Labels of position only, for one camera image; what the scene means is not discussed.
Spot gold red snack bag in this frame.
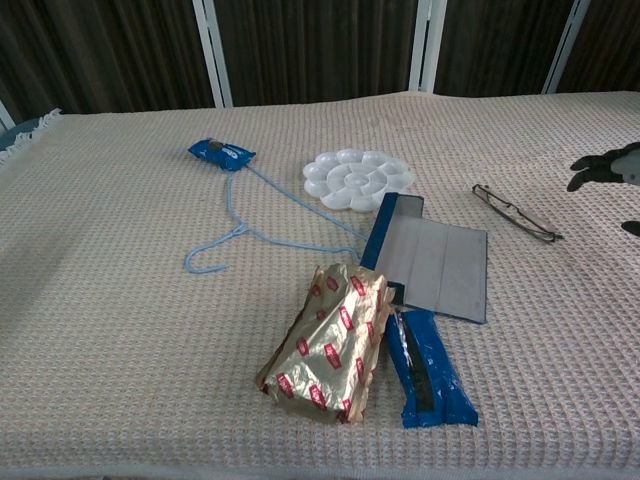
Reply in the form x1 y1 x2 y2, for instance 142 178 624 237
254 262 396 426

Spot beige waffle tablecloth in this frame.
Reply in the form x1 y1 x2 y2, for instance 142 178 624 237
0 90 640 474

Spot light blue cord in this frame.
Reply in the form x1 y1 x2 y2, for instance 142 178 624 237
183 167 371 275

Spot right robot hand grey black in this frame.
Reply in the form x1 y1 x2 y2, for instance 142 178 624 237
567 142 640 235

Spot dark brown pleated curtain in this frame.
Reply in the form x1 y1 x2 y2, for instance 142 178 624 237
0 0 640 124

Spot thin-framed eyeglasses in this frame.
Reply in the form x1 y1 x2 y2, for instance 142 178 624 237
472 183 565 245

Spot blue cookie packet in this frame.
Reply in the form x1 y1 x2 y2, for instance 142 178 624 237
187 138 257 173

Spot white flower paint palette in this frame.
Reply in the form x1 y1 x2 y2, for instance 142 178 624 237
301 148 416 214

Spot long blue snack packet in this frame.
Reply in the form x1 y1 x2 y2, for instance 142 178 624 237
384 307 480 430

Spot grey folder with eyeglasses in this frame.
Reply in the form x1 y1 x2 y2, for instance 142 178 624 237
358 192 489 326

